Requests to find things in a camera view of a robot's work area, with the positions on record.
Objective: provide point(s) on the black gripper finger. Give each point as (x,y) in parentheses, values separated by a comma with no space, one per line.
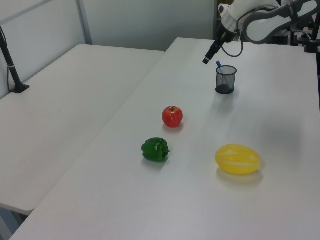
(209,56)
(216,53)

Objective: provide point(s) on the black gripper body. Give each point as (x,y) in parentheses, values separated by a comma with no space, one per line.
(222,37)

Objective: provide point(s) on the blue and white marker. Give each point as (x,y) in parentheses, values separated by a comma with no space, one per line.
(220,64)

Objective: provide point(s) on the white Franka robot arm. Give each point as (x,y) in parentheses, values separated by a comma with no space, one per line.
(260,27)

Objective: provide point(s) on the black mesh pen cup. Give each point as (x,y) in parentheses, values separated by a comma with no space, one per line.
(226,80)

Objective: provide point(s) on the black electronics box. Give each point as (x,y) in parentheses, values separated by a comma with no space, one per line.
(281,38)

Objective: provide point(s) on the red apple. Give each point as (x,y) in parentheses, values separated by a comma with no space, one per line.
(172,117)

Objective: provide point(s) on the yellow striped melon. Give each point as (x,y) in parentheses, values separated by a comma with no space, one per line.
(237,160)

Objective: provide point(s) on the green bell pepper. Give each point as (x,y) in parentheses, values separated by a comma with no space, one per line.
(153,150)

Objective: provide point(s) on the white adjoining table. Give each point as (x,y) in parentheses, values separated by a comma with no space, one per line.
(62,112)

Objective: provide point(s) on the black pole stand with base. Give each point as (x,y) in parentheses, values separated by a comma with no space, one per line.
(12,67)

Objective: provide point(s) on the black clamp camera stand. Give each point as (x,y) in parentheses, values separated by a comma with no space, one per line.
(312,45)

